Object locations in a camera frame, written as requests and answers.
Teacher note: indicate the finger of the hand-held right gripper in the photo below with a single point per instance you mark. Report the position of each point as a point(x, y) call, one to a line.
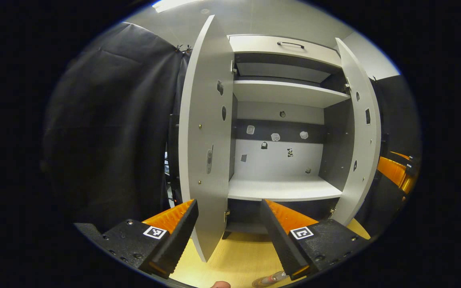
point(392, 172)

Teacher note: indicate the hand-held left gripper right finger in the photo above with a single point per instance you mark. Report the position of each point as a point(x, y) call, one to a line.
point(282, 244)

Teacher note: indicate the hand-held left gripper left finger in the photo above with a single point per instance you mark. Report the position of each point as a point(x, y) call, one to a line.
point(178, 240)

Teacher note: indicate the clear bottle with pink label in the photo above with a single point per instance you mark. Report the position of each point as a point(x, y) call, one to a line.
point(268, 279)

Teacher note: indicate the white cabinet door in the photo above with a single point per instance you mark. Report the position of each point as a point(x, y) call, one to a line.
point(206, 100)
point(360, 132)

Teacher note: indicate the metal door hinge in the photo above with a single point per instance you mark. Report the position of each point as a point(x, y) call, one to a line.
point(233, 67)
point(226, 215)
point(347, 86)
point(331, 210)

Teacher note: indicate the white and grey cabinet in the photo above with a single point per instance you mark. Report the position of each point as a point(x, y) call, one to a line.
point(282, 188)

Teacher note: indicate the white cabinet drawer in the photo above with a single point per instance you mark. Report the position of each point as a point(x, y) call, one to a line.
point(262, 46)

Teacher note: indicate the black binder clip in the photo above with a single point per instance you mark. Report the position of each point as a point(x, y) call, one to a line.
point(183, 48)

